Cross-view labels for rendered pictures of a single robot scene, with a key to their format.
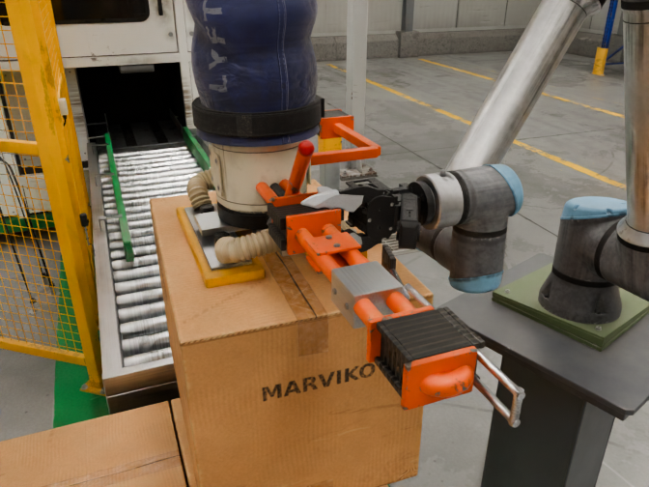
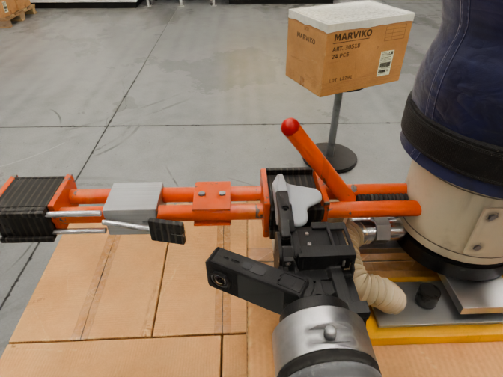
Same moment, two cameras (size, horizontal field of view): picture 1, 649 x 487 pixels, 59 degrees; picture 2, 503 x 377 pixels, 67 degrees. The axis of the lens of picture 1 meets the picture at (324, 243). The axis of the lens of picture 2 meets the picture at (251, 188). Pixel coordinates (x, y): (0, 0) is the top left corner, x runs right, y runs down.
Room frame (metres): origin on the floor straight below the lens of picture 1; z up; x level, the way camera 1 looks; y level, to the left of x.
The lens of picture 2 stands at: (0.86, -0.38, 1.53)
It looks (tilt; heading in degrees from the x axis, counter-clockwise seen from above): 37 degrees down; 109
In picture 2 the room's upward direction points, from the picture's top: straight up
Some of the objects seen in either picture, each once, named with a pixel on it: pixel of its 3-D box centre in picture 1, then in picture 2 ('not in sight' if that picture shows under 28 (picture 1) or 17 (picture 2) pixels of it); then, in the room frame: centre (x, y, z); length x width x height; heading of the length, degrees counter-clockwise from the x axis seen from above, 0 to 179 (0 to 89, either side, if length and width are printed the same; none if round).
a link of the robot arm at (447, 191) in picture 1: (435, 199); (322, 348); (0.86, -0.18, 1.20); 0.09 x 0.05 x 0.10; 22
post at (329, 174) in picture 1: (328, 259); not in sight; (2.00, -0.02, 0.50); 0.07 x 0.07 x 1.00; 21
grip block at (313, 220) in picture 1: (305, 221); (291, 201); (0.79, 0.03, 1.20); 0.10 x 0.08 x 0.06; 111
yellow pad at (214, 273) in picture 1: (214, 231); not in sight; (0.98, 0.21, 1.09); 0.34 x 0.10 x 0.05; 21
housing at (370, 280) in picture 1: (365, 293); (136, 207); (0.58, -0.05, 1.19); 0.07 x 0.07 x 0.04; 21
